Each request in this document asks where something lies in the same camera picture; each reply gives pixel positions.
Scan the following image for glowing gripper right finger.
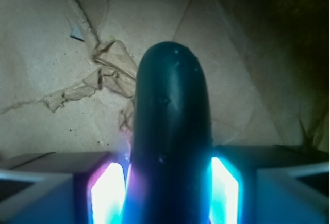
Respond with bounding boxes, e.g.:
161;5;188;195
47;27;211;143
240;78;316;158
209;145;329;223

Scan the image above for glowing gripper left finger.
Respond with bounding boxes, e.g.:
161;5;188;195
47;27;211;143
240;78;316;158
1;152;128;223

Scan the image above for brown paper bag bin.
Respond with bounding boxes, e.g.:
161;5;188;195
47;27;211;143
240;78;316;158
1;0;329;158

